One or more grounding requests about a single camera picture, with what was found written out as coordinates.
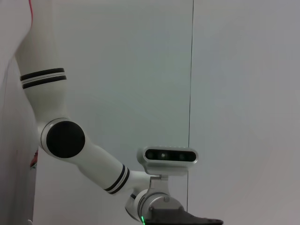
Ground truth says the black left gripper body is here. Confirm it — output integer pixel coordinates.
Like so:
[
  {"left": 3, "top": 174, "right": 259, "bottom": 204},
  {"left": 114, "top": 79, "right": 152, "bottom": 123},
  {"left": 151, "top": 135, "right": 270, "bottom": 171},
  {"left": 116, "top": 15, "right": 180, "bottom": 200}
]
[{"left": 144, "top": 206, "right": 225, "bottom": 225}]

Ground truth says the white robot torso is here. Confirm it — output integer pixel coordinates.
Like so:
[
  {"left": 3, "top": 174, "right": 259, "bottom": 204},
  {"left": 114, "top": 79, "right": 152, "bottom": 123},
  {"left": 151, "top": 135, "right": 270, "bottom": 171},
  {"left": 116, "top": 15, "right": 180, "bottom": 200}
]
[{"left": 0, "top": 0, "right": 39, "bottom": 225}]

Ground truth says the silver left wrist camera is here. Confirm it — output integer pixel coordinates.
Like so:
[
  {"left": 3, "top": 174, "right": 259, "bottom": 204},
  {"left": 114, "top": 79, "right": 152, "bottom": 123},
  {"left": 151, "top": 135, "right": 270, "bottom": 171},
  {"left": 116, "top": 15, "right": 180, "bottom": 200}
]
[{"left": 137, "top": 145, "right": 199, "bottom": 176}]

